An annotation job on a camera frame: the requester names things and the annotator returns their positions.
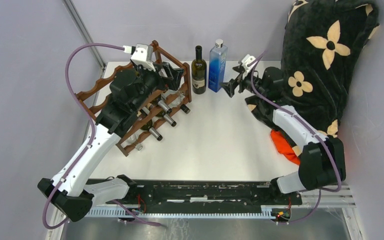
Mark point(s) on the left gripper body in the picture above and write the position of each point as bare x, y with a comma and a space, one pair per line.
154, 80

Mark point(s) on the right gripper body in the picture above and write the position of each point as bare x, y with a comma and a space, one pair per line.
246, 83

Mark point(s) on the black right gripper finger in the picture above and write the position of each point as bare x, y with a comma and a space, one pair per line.
239, 69
229, 87

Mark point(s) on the blue square glass bottle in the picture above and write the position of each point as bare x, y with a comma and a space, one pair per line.
217, 65

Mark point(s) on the clear round glass bottle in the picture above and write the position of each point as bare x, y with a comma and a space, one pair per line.
179, 96

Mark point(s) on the clear square bottle black cap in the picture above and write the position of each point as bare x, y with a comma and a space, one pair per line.
183, 107

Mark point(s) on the green wine bottle brown label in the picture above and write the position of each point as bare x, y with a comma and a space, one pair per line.
149, 126

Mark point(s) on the brown wooden wine rack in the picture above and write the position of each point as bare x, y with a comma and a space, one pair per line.
95, 99

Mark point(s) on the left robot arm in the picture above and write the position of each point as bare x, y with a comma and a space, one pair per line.
130, 88

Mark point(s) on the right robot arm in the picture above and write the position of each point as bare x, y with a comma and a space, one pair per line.
322, 158

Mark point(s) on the orange cloth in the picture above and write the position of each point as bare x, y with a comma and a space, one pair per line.
284, 148

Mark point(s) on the black floral blanket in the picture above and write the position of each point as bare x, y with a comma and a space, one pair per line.
322, 43

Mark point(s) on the aluminium corner profile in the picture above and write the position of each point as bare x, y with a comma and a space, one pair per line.
81, 27

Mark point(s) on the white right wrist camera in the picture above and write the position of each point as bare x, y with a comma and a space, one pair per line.
246, 63

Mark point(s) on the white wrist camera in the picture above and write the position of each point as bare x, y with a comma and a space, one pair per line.
141, 54
246, 63

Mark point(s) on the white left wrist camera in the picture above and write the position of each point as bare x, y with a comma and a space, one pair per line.
141, 54

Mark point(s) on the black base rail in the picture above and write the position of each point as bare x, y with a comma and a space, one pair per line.
217, 200

